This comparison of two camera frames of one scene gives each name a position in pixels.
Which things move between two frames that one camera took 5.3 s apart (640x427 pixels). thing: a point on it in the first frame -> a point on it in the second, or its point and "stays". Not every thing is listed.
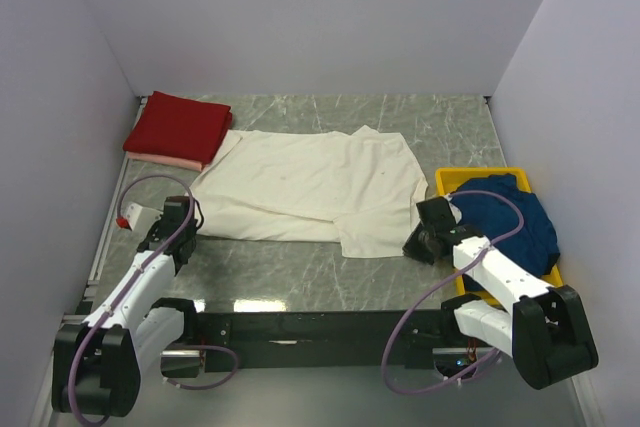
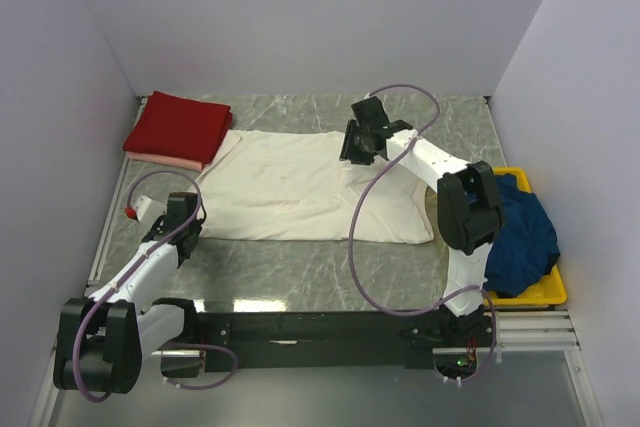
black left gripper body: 191,235 stays
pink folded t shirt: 166,160 stays
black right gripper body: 418,245 -> 353,146
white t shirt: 350,188 stays
